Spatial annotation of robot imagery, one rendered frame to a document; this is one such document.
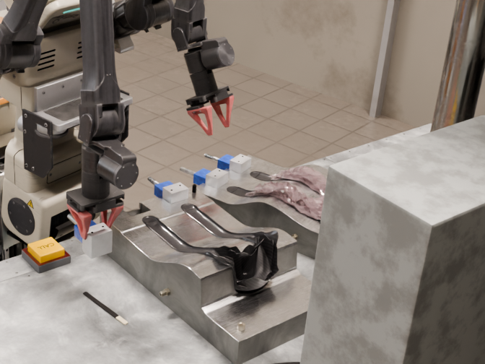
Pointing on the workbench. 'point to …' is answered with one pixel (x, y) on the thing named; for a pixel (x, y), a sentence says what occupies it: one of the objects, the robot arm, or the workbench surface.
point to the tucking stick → (105, 308)
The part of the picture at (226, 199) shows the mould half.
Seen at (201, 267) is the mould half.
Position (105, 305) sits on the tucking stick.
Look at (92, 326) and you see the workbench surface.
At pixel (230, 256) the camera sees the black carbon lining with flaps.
